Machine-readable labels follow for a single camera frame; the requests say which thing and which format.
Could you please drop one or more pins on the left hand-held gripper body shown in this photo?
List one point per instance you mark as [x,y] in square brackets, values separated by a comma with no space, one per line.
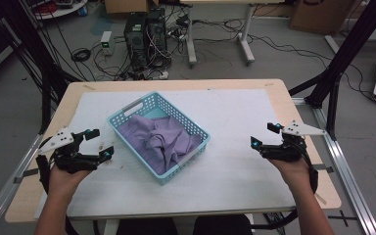
[75,161]

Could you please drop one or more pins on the white box with green light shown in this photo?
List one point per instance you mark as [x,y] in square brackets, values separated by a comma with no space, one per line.
[106,40]

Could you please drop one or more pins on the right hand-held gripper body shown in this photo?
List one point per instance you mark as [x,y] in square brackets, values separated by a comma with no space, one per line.
[285,151]

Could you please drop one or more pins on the person's right leg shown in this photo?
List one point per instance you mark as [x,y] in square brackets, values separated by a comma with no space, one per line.
[222,225]

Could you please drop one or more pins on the white table mat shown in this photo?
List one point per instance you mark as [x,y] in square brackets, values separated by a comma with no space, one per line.
[235,130]

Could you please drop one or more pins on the white table frame legs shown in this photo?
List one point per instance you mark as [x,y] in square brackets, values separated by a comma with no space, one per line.
[246,32]

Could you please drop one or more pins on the white power strip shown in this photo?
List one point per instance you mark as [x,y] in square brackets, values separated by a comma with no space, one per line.
[164,75]

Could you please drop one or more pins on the round white table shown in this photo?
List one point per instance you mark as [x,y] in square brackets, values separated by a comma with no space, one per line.
[62,11]

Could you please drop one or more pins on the beige tape strip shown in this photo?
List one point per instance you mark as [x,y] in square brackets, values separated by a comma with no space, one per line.
[321,199]

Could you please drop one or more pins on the person's left hand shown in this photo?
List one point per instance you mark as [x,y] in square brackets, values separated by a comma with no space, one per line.
[65,182]

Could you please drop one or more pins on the person's left leg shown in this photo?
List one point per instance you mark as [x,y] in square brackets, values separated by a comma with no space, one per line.
[147,226]

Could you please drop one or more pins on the purple shorts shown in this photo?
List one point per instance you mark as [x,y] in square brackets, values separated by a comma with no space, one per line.
[156,140]

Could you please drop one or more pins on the grey tape strip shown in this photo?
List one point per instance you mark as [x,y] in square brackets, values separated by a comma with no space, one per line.
[26,174]
[323,168]

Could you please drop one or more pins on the low cardboard box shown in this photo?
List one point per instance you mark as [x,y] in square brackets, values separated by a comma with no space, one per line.
[127,6]

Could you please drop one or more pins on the large cardboard box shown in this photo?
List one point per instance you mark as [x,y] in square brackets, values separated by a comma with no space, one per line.
[319,16]

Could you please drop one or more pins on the person's right hand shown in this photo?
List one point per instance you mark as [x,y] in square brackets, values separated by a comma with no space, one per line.
[295,176]

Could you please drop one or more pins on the black metal frame stand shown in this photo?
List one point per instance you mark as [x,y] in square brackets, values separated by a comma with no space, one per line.
[349,45]
[36,49]

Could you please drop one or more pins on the person's leg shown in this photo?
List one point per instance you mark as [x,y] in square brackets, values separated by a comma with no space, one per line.
[147,226]
[222,225]

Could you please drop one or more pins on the white table leg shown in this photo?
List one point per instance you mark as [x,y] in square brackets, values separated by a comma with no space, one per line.
[111,227]

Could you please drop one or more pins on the aluminium rail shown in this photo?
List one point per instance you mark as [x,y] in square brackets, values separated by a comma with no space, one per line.
[349,182]
[0,202]

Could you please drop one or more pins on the light blue plastic basket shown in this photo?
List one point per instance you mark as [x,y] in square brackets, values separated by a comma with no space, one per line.
[154,112]

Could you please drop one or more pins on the black computer tower green sticker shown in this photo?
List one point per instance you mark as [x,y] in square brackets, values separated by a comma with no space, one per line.
[135,39]

